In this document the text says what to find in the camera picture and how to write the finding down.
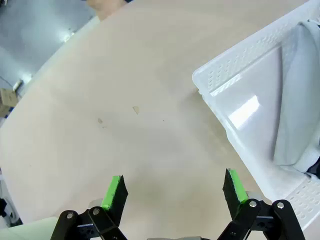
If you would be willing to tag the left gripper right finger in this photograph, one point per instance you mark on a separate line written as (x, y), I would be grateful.
(236, 200)

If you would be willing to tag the small cardboard box on floor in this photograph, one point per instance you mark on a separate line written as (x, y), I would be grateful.
(7, 98)

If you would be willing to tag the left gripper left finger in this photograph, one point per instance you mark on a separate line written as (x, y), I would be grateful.
(115, 200)

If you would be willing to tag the white perforated plastic basket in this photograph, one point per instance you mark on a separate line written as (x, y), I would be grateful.
(250, 112)

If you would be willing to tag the person's right hand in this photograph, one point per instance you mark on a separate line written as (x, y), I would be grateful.
(102, 7)

